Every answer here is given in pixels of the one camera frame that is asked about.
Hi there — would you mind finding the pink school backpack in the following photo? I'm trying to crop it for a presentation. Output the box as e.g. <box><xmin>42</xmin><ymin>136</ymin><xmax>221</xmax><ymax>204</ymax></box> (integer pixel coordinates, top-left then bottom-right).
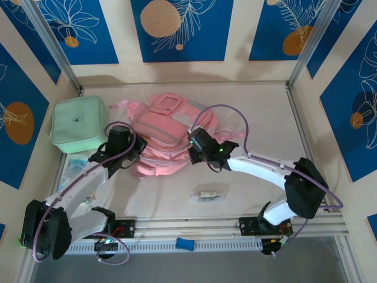
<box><xmin>108</xmin><ymin>93</ymin><xmax>245</xmax><ymax>179</ymax></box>

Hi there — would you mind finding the clear plastic stationery pouch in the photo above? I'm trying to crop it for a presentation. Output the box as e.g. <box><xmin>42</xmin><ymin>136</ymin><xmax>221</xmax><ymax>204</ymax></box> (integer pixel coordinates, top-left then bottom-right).
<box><xmin>190</xmin><ymin>183</ymin><xmax>230</xmax><ymax>203</ymax></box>

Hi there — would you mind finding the mint green zipped case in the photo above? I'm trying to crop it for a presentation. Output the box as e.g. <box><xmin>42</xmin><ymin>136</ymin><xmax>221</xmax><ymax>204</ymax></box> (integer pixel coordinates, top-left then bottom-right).
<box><xmin>50</xmin><ymin>95</ymin><xmax>108</xmax><ymax>154</ymax></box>

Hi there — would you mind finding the light blue printed packet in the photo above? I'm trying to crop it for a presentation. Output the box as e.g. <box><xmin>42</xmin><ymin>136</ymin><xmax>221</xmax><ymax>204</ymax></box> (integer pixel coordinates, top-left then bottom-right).
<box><xmin>60</xmin><ymin>154</ymin><xmax>88</xmax><ymax>192</ymax></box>

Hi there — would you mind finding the blue bone-shaped block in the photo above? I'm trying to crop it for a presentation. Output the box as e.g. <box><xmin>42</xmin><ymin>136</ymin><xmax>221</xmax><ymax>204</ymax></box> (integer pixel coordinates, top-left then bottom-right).
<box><xmin>176</xmin><ymin>237</ymin><xmax>195</xmax><ymax>252</ymax></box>

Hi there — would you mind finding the aluminium table edge rail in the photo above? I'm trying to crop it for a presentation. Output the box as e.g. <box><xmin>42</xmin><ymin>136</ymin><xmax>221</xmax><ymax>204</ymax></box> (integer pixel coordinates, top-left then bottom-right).
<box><xmin>113</xmin><ymin>213</ymin><xmax>345</xmax><ymax>238</ymax></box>

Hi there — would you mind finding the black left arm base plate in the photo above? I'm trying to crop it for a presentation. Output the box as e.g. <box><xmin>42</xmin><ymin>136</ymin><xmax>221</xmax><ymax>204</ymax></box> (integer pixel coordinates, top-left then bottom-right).
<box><xmin>110</xmin><ymin>219</ymin><xmax>137</xmax><ymax>239</ymax></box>

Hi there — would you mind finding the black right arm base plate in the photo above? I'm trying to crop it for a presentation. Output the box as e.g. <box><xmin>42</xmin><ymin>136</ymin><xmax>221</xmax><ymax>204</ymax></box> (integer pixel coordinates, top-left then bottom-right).
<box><xmin>240</xmin><ymin>216</ymin><xmax>293</xmax><ymax>236</ymax></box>

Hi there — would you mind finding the grey slotted cable duct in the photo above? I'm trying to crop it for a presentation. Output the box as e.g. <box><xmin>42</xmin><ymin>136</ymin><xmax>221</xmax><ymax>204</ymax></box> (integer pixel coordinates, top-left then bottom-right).
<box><xmin>66</xmin><ymin>238</ymin><xmax>263</xmax><ymax>256</ymax></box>

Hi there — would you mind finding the black cable mount bracket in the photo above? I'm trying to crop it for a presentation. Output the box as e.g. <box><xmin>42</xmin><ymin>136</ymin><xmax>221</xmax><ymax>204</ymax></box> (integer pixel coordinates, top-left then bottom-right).
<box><xmin>94</xmin><ymin>237</ymin><xmax>119</xmax><ymax>260</ymax></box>
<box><xmin>260</xmin><ymin>238</ymin><xmax>292</xmax><ymax>257</ymax></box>

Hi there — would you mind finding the aluminium frame post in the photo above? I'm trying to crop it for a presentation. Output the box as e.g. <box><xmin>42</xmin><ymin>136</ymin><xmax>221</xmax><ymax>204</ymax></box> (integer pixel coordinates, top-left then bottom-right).
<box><xmin>22</xmin><ymin>0</ymin><xmax>83</xmax><ymax>92</ymax></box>
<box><xmin>287</xmin><ymin>0</ymin><xmax>345</xmax><ymax>87</ymax></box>

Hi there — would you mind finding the aluminium frame leg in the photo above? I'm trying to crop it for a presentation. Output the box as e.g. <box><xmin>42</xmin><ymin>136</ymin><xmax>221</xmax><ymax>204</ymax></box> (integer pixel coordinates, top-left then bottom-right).
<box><xmin>16</xmin><ymin>259</ymin><xmax>38</xmax><ymax>283</ymax></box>
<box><xmin>334</xmin><ymin>235</ymin><xmax>365</xmax><ymax>283</ymax></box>

